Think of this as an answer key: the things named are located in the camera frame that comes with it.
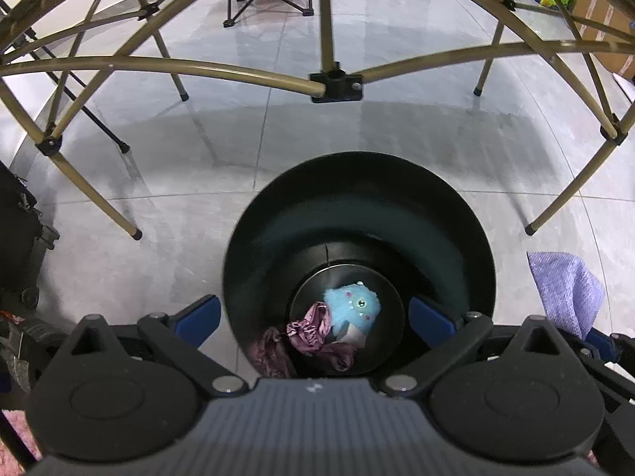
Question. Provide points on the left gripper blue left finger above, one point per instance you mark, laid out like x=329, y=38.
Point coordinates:
x=195, y=323

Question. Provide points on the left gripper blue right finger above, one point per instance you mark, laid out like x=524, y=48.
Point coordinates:
x=430, y=324

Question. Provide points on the lavender knitted cloth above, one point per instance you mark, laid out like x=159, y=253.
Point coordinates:
x=570, y=293

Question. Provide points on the black round trash bin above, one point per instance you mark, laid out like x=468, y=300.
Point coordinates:
x=357, y=217

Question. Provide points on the blue plush toy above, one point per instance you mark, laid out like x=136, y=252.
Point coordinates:
x=353, y=305

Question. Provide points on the purple satin cloth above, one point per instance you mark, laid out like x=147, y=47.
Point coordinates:
x=310, y=338

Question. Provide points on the black suitcase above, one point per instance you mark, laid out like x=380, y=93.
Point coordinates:
x=21, y=230

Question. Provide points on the pink fluffy rug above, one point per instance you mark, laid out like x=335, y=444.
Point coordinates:
x=19, y=453

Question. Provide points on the cardboard boxes stack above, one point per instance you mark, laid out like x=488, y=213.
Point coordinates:
x=605, y=13

